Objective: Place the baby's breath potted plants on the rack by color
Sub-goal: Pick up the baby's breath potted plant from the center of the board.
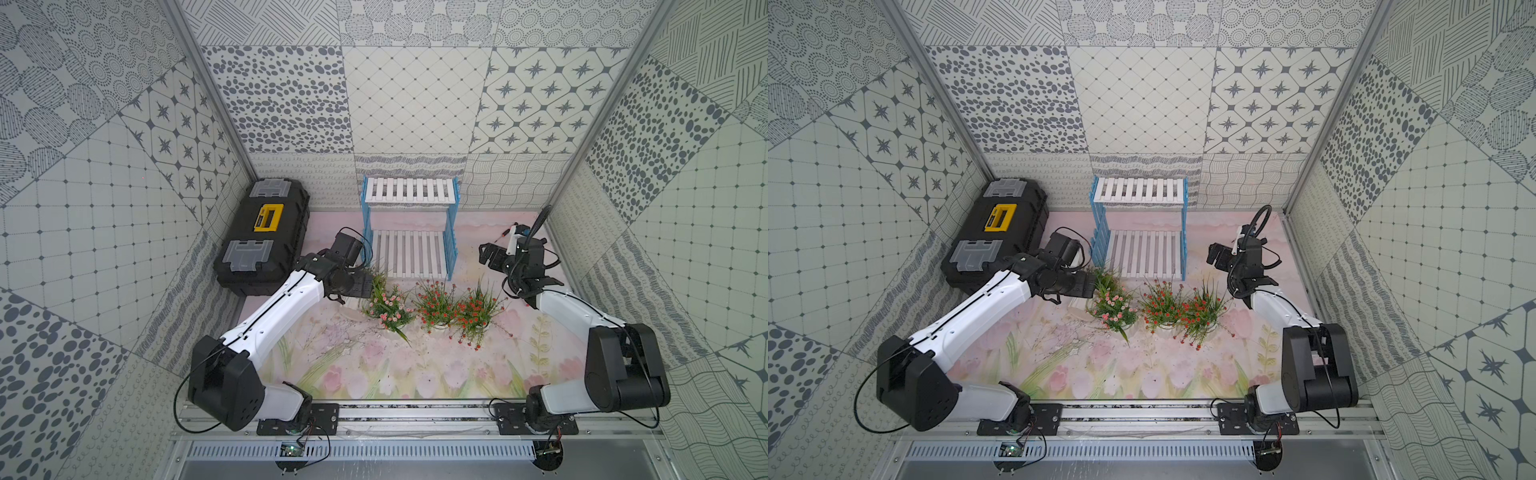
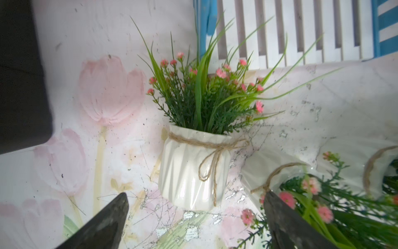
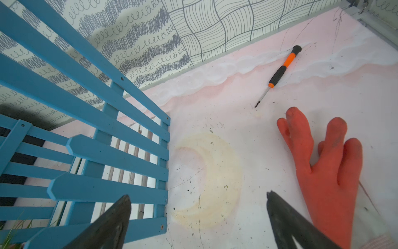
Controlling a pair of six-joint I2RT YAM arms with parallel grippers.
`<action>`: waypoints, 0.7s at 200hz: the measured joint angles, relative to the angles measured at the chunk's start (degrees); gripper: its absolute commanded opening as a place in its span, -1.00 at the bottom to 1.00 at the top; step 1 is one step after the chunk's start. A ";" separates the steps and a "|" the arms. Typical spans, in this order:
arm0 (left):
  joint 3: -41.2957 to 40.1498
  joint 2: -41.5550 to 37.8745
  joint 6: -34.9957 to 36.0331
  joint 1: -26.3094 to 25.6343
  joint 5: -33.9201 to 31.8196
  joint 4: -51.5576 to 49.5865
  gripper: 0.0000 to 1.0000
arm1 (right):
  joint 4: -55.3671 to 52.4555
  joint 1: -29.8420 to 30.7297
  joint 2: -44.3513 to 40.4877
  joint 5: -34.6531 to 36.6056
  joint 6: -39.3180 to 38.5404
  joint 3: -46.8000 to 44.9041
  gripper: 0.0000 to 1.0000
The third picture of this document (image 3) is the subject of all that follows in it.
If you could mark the blue white wooden plant rack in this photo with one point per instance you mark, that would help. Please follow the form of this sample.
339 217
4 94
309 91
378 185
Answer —
126 156

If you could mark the red rubber work glove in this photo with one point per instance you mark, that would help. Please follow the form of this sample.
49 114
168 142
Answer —
338 205

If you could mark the orange black screwdriver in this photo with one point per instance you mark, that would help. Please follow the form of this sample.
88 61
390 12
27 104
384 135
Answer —
280 72

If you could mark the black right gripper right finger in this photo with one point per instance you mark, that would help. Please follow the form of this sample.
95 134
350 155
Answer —
290 228

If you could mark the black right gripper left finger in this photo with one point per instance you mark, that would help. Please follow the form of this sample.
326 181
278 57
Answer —
108 231

